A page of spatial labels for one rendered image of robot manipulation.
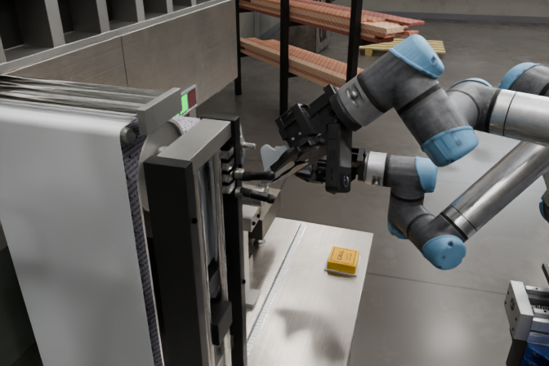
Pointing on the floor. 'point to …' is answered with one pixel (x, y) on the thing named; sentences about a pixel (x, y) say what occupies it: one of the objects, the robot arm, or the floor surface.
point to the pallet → (398, 43)
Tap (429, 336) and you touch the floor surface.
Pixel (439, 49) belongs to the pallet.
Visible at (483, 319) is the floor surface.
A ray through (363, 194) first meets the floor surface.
